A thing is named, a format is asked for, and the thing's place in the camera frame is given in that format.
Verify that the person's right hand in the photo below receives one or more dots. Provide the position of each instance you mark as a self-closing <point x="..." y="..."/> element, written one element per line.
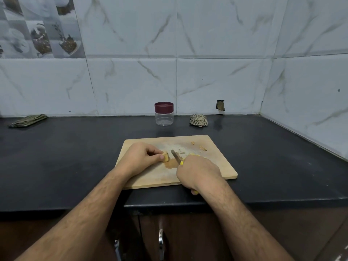
<point x="198" y="172"/>

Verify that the person's left hand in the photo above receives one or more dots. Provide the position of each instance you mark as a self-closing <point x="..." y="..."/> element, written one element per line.
<point x="138" y="159"/>

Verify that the beige ginger root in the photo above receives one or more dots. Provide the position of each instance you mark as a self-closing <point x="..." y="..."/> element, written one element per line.
<point x="165" y="157"/>

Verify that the wooden cutting board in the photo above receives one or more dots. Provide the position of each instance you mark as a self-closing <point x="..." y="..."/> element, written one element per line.
<point x="223" y="160"/>

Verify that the clear jar maroon lid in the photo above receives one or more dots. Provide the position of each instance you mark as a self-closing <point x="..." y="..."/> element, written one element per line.
<point x="164" y="119"/>

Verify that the person's right forearm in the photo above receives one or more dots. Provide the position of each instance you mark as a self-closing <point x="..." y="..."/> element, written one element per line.
<point x="244" y="228"/>

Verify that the person's left forearm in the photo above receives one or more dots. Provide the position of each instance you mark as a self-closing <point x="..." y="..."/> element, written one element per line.
<point x="70" y="223"/>

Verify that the small ginger peel scraps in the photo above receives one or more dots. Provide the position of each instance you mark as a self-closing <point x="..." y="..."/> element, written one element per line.
<point x="199" y="146"/>

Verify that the black countertop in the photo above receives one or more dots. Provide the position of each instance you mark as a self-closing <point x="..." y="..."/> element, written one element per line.
<point x="54" y="160"/>

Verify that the crumpled patterned cloth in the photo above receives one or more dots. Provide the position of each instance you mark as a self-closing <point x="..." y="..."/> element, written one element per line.
<point x="199" y="120"/>

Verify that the brown wooden cabinet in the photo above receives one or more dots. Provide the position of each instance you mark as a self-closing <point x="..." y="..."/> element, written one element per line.
<point x="54" y="236"/>

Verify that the folded green cloth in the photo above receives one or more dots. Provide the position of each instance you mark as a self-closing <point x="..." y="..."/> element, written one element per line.
<point x="28" y="120"/>

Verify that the decorative picture tiles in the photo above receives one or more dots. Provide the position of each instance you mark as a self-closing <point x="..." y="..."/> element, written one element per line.
<point x="41" y="27"/>

